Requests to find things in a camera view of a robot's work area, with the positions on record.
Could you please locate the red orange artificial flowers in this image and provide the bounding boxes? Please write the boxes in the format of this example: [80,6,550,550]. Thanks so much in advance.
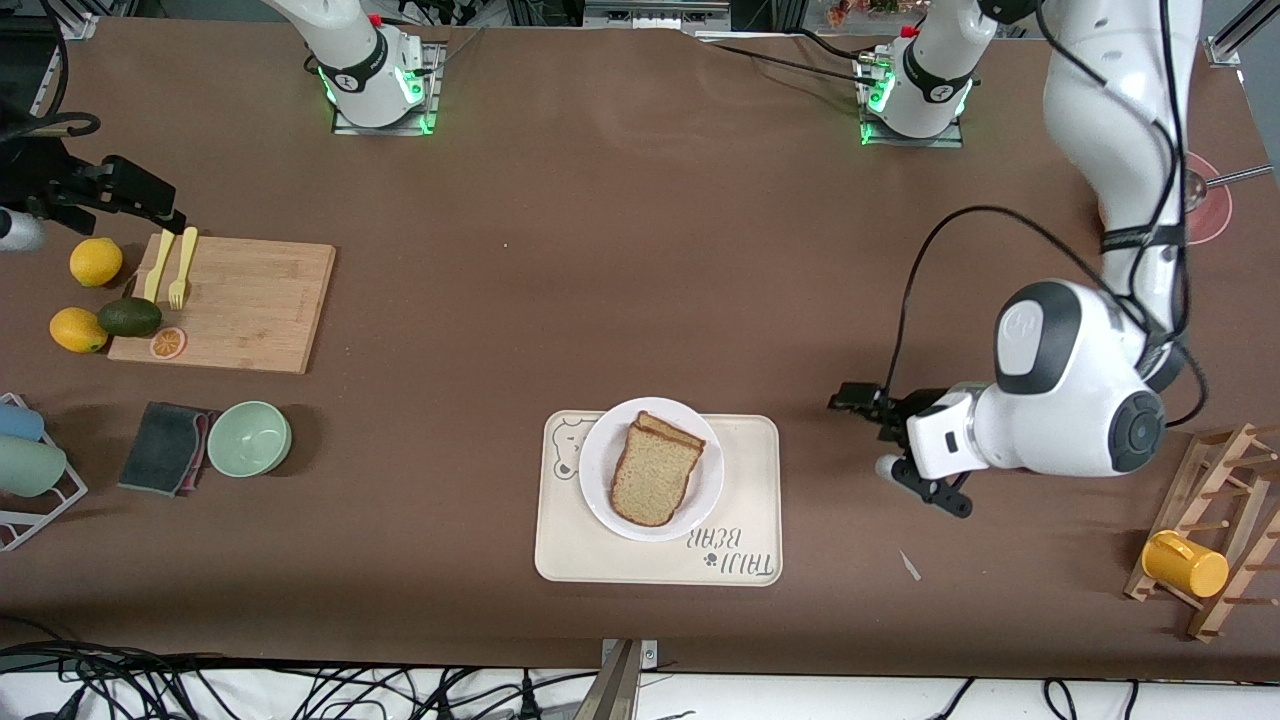
[828,0,926,29]

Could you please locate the white wire rack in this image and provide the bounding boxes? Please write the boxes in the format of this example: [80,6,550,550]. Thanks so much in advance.
[0,392,89,553]

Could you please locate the tangled black cable bundle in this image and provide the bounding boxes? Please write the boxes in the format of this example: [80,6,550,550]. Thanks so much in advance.
[0,615,601,720]

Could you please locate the pink bowl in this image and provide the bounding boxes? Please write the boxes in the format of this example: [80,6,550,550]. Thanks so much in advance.
[1183,150,1233,246]

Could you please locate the yellow plastic fork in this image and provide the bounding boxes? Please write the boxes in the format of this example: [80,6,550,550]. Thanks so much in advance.
[167,227,199,311]

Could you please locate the cream bear print tray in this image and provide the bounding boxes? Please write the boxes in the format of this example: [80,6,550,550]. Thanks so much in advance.
[534,410,783,588]

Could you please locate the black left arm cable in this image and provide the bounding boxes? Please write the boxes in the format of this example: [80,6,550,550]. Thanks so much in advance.
[885,0,1211,431]

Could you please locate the metal spoon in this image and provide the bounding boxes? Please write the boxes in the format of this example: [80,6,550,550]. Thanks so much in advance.
[1190,165,1276,216]

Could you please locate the pale green bowl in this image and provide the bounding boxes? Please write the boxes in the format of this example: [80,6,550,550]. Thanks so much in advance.
[206,400,294,479]

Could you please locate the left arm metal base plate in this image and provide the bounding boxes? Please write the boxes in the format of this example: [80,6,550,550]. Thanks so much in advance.
[855,50,966,149]

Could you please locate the white round plate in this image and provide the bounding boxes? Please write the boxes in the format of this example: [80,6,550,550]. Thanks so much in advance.
[579,397,725,543]

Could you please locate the grey folded cloth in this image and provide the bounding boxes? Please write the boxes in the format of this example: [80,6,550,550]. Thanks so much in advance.
[117,402,221,498]

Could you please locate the pale green cup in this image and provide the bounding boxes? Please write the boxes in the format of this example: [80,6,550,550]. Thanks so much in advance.
[0,436,68,499]

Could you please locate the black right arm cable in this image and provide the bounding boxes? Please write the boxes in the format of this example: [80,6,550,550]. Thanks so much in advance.
[0,30,103,141]

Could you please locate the wooden mug rack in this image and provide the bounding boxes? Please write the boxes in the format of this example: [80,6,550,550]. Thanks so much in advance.
[1123,422,1280,643]

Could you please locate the wooden cutting board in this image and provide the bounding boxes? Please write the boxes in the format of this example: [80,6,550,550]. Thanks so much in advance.
[107,236,337,376]

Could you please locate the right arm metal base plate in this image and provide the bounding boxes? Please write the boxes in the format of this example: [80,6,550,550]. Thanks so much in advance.
[332,45,441,136]

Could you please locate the yellow plastic knife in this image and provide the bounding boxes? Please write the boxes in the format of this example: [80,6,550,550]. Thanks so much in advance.
[143,228,179,304]

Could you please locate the black cable on table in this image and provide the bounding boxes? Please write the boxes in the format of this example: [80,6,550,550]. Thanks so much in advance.
[700,40,869,85]

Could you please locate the yellow mug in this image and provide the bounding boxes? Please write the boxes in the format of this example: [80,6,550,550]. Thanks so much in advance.
[1141,530,1231,600]

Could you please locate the dark green avocado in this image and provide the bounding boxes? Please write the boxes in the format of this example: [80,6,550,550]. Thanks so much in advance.
[97,297,163,339]

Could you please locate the aluminium table frame rail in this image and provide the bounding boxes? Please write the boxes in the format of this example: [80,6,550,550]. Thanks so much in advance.
[30,10,101,119]
[1205,0,1280,69]

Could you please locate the brown bread slice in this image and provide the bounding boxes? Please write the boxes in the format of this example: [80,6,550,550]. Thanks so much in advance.
[636,410,707,453]
[609,420,706,528]

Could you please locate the light blue cup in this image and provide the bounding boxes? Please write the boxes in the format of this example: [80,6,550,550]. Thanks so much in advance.
[0,402,46,443]

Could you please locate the grey metal post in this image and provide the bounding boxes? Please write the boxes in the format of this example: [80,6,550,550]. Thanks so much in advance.
[575,638,659,720]

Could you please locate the grey metal frame beam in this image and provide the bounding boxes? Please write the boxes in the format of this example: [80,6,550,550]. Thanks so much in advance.
[583,0,733,33]

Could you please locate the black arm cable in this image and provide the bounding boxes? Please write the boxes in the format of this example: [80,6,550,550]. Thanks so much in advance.
[885,0,1211,431]
[0,30,103,141]

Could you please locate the yellow lemon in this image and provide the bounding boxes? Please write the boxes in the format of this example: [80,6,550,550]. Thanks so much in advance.
[49,307,109,354]
[69,237,124,289]

